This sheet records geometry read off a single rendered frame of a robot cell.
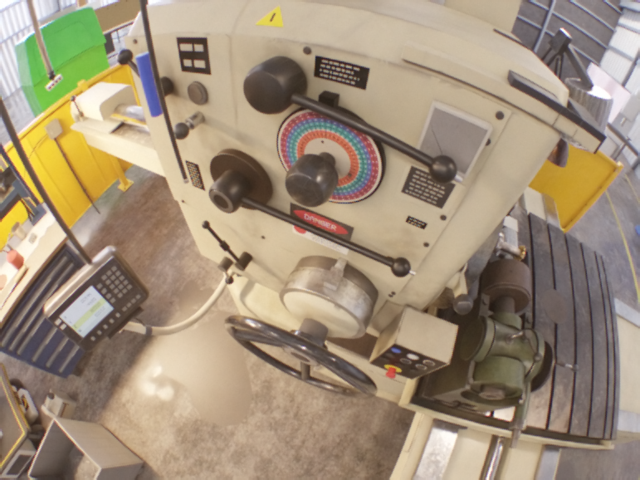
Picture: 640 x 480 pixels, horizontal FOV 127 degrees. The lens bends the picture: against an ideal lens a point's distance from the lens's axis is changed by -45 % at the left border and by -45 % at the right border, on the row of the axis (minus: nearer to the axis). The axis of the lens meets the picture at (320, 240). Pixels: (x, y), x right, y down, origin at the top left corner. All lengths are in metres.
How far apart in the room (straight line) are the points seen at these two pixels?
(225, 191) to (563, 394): 1.47
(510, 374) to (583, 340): 0.89
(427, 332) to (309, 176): 0.48
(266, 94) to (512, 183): 0.34
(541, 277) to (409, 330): 1.05
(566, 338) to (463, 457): 0.73
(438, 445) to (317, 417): 0.88
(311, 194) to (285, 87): 0.14
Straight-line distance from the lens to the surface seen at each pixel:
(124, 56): 0.62
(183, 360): 2.12
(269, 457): 1.98
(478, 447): 1.52
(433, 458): 1.37
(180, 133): 0.53
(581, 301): 1.81
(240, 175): 0.56
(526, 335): 0.93
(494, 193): 0.44
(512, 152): 0.40
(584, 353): 1.68
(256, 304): 1.47
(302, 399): 1.96
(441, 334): 0.72
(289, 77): 0.37
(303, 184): 0.37
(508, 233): 1.22
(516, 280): 1.01
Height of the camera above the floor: 1.95
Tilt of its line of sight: 54 degrees down
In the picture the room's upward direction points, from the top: 8 degrees clockwise
